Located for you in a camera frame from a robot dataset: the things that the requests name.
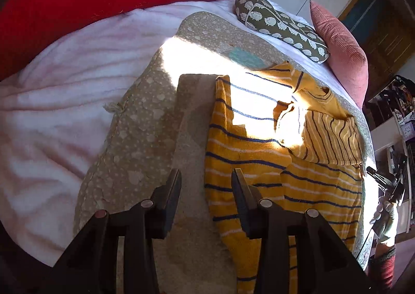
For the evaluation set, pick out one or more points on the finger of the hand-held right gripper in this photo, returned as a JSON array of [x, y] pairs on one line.
[[373, 172]]

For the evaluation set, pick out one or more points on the wooden door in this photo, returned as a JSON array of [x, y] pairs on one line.
[[382, 37]]

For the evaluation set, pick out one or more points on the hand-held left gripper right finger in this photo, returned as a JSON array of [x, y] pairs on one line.
[[241, 196]]

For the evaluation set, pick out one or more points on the person's right hand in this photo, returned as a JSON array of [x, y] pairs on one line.
[[387, 226]]

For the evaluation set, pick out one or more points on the olive hedgehog print pillow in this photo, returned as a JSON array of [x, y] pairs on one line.
[[259, 8]]

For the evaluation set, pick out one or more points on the yellow striped baby sweater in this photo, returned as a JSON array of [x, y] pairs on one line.
[[259, 157]]

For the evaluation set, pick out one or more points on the quilted heart patchwork mat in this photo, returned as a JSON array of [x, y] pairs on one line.
[[146, 138]]

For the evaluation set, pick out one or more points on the pale pink fleece blanket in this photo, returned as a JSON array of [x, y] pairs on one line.
[[64, 102]]

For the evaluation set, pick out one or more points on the person's right forearm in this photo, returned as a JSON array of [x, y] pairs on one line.
[[384, 268]]

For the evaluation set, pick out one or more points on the dark shelf clutter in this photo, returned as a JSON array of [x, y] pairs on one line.
[[395, 96]]

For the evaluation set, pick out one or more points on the white cabinet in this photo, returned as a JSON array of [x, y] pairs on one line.
[[389, 135]]

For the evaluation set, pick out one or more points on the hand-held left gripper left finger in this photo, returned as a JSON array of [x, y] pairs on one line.
[[171, 196]]

